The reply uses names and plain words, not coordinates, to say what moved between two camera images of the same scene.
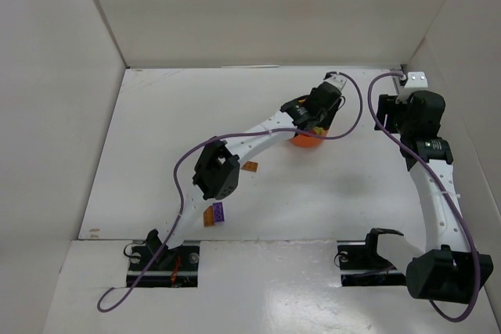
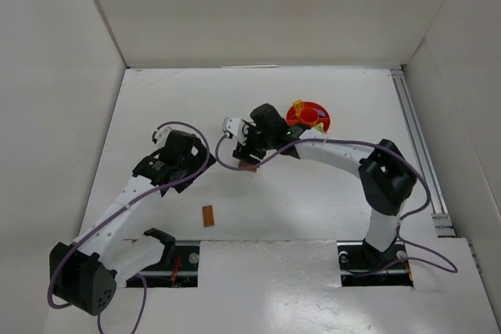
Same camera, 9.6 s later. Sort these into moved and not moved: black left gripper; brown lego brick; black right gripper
Moved: black left gripper; black right gripper
Not moved: brown lego brick
